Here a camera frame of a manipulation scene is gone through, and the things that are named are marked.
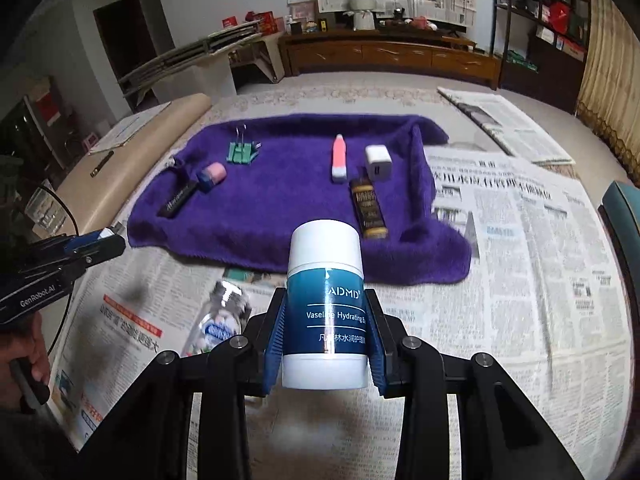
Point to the wooden television cabinet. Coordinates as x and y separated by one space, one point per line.
390 57

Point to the spread newspaper sheets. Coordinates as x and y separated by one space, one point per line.
525 285

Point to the light wooden side table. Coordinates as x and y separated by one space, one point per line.
145 160

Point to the beige curtain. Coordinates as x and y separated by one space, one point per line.
610 85

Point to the white paper sheets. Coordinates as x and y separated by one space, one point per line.
130 127

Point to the wrapped flower bouquet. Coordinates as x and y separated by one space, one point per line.
364 15

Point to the person's left hand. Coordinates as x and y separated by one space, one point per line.
32 350

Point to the black and gold pen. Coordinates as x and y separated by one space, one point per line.
102 163

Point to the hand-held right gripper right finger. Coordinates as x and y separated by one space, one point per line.
377 355

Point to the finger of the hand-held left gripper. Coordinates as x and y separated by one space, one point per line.
95 255
85 242

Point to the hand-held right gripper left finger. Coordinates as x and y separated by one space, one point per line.
275 350

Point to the dark shelf unit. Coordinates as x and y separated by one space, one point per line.
540 35

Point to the red gift box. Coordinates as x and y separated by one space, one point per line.
271 23

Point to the green binder clip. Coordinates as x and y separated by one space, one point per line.
242 152

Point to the black rectangular lighter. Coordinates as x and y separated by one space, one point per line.
176 200

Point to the clear pill bottle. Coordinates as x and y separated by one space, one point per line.
220 320

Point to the small pink stool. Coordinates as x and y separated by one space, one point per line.
92 142

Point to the teal and white balm stick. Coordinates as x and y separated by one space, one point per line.
325 285

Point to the grey folded tables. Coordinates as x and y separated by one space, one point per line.
185 52

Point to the small white adapter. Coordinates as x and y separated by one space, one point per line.
108 233

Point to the red sign card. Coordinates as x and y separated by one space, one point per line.
230 22

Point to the person's left forearm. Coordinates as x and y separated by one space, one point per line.
25 445

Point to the dark doorway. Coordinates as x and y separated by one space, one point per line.
125 45

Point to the pink and blue eraser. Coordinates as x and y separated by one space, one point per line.
212 176

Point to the purple towel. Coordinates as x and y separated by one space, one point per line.
290 200

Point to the teal chair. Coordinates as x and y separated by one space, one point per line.
622 225

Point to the dark brown lighter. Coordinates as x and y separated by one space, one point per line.
367 207

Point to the white charger plug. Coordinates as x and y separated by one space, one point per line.
378 160

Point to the folded newspaper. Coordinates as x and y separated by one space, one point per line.
505 125

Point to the pink and white pen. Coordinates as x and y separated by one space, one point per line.
339 157

